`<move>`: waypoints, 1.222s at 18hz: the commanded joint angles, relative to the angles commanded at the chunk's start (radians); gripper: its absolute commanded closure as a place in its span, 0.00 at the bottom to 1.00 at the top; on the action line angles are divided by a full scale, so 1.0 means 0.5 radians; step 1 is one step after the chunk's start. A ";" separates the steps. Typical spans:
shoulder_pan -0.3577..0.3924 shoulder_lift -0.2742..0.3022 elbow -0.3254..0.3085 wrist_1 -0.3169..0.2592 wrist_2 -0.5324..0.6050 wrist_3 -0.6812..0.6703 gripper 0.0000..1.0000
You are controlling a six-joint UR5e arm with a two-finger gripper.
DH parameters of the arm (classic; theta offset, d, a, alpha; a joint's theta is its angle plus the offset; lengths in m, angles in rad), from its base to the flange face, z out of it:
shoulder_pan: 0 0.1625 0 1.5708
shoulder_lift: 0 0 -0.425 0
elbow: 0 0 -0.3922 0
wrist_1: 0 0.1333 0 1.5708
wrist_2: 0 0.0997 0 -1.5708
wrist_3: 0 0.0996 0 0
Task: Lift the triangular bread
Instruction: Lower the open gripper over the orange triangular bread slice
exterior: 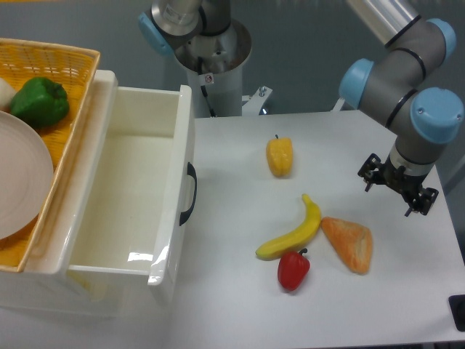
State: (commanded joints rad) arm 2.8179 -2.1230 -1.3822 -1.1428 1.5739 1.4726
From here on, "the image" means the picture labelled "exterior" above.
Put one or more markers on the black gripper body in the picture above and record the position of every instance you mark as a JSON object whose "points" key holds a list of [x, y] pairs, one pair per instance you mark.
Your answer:
{"points": [[398, 180]]}

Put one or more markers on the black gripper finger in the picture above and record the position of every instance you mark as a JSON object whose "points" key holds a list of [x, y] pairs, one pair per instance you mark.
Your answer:
{"points": [[371, 172], [420, 200]]}

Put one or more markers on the orange triangle bread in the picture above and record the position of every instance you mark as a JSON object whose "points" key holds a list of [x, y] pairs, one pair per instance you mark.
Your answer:
{"points": [[352, 242]]}

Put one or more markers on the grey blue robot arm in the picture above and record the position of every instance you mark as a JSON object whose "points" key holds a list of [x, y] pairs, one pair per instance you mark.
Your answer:
{"points": [[424, 121]]}

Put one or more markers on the yellow bell pepper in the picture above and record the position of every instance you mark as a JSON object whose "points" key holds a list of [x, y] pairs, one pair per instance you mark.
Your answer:
{"points": [[280, 156]]}

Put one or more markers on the black object at table edge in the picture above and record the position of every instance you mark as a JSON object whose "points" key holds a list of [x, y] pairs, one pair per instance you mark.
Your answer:
{"points": [[457, 307]]}

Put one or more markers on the yellow banana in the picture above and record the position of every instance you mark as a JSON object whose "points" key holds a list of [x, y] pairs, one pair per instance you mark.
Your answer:
{"points": [[296, 239]]}

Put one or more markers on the red bell pepper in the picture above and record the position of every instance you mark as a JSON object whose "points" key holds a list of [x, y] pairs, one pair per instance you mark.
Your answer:
{"points": [[292, 269]]}

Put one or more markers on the white open drawer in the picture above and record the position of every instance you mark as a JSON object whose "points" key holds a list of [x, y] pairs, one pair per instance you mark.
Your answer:
{"points": [[130, 232]]}

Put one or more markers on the yellow woven basket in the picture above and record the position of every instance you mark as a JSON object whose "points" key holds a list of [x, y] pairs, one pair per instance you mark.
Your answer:
{"points": [[74, 68]]}

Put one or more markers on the green bell pepper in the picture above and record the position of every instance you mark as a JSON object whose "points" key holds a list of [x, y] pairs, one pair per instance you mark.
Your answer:
{"points": [[40, 103]]}

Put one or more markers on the pink ceramic plate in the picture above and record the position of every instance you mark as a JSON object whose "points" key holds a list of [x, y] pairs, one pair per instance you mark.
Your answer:
{"points": [[26, 174]]}

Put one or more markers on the white round vegetable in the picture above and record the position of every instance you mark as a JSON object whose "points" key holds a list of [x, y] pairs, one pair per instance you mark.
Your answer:
{"points": [[7, 93]]}

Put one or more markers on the white metal bracket with bolts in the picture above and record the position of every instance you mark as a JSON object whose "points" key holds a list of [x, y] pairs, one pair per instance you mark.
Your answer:
{"points": [[256, 104]]}

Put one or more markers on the black drawer handle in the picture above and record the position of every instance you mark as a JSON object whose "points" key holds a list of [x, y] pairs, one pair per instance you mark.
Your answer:
{"points": [[186, 214]]}

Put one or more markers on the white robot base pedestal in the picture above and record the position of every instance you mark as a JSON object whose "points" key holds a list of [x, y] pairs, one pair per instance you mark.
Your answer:
{"points": [[214, 69]]}

